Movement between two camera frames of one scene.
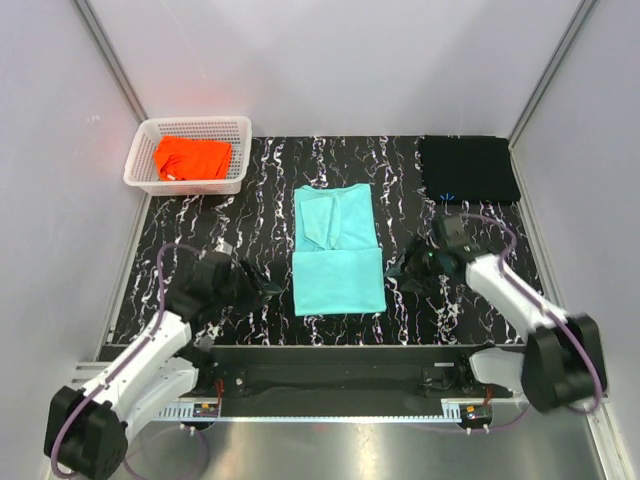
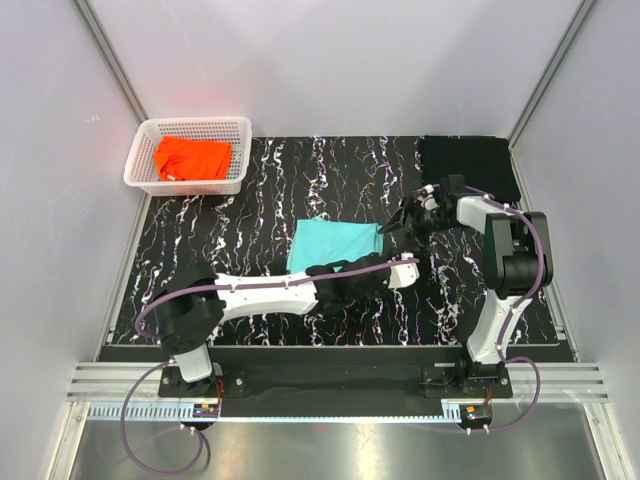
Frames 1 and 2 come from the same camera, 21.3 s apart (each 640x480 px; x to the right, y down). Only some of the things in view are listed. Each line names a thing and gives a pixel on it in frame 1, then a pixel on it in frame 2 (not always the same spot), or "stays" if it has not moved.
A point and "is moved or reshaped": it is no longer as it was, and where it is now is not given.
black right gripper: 415,250 -> 399,217
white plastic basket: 190,155 stays
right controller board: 476,415 stays
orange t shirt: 182,158 stays
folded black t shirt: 468,169 stays
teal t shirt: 337,265 is moved or reshaped
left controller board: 206,410 stays
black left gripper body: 240,293 -> 378,290
